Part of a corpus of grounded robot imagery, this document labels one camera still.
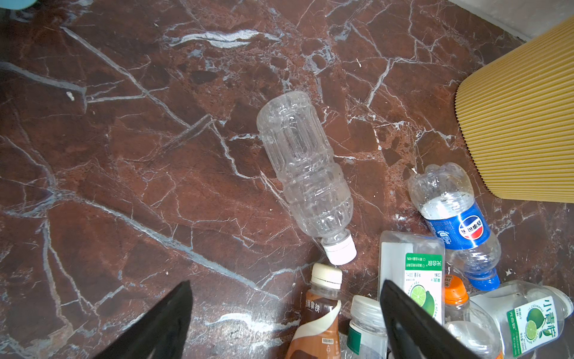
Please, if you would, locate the brown tea bottle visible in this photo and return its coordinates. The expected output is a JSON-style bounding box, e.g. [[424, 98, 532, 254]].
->
[[286, 263, 342, 359]]

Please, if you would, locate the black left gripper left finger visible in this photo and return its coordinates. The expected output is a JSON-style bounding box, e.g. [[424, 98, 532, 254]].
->
[[96, 281, 194, 358]]

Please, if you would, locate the square lime label bottle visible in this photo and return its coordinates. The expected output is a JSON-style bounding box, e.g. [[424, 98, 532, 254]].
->
[[378, 231, 445, 325]]

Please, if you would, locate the green label slim bottle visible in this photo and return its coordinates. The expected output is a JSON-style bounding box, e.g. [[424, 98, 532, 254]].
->
[[342, 296, 388, 359]]

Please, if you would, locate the orange label bottle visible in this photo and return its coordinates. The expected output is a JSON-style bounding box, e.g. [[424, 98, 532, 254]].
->
[[444, 275, 504, 358]]

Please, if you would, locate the yellow ribbed waste bin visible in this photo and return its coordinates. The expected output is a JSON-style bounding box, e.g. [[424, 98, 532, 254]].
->
[[454, 18, 573, 203]]

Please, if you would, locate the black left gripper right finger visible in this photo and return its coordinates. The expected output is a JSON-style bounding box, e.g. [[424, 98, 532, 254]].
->
[[380, 280, 477, 359]]

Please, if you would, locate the blue pepsi bottle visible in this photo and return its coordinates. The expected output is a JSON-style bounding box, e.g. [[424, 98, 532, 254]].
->
[[407, 162, 502, 292]]

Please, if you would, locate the clear unlabelled plastic bottle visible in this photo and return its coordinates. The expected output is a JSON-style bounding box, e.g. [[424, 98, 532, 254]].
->
[[257, 91, 357, 266]]

